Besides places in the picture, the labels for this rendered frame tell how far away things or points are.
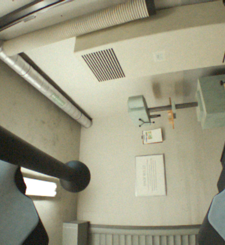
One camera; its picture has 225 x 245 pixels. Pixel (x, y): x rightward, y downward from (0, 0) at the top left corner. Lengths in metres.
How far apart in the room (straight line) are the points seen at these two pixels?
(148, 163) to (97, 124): 1.16
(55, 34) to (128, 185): 2.34
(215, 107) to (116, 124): 1.78
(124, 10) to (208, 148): 2.32
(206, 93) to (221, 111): 0.27
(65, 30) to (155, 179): 2.33
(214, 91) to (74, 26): 1.61
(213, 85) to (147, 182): 1.66
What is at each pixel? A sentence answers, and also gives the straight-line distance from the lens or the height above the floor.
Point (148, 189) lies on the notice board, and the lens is 3.02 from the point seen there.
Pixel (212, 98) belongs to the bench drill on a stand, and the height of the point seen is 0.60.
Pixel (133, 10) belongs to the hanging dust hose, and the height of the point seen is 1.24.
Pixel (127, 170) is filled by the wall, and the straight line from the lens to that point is 3.12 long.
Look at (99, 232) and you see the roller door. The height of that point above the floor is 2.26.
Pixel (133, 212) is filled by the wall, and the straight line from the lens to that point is 3.08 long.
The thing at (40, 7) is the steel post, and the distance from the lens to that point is 1.71.
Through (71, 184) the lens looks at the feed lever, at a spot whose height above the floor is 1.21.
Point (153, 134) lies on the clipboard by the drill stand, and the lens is 3.14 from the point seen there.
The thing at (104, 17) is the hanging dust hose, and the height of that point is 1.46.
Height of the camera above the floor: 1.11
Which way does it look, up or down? 17 degrees up
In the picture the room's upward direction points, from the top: 97 degrees counter-clockwise
